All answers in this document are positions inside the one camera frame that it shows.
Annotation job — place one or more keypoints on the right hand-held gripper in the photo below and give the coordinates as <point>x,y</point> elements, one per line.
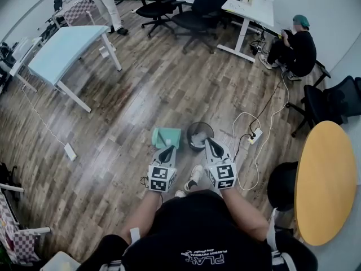
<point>224,175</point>

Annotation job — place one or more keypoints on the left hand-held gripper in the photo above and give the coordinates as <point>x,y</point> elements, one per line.
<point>160,178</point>

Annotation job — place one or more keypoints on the mint green dustpan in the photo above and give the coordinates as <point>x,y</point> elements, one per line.
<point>172,135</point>

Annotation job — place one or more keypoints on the white paper pieces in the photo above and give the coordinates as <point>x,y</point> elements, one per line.
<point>198,140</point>

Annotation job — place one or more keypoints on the black mesh waste bin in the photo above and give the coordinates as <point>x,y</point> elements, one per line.
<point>194,128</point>

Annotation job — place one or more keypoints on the person's left forearm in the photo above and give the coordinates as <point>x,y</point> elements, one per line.
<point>144,216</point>

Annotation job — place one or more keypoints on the person's right forearm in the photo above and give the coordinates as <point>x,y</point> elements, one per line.
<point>245,213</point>

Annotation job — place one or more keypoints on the person's right white shoe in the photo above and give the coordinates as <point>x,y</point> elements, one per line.
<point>194,176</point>

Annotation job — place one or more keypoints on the person's white shoe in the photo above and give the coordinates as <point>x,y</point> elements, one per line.
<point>180,193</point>
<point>194,176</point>

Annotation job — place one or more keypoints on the person's left white shoe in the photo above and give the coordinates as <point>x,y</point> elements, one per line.
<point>180,193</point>

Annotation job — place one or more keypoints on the black stool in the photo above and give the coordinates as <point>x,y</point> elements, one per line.
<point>282,188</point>

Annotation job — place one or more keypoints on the person's black t-shirt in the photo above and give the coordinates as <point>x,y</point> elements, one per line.
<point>200,227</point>

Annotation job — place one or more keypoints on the round wooden table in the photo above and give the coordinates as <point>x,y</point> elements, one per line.
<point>327,182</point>

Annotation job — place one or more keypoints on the small white box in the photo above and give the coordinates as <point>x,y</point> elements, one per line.
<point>105,51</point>

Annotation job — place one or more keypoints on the black office chair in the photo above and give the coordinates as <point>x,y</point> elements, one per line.
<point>330,103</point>
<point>160,7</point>
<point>200,18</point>

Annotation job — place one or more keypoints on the light blue table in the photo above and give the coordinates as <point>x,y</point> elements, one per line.
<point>65,52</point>

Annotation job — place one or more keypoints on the white standing desk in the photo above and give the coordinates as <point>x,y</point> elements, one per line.
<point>253,10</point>

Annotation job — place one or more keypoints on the black equipment stand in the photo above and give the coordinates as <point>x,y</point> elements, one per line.
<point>9,179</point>

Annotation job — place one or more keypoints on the checkered tablecloth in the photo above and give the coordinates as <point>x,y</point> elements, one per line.
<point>76,10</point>
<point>19,241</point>

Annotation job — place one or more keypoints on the small white desk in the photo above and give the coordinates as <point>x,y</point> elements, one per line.
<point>24,52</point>

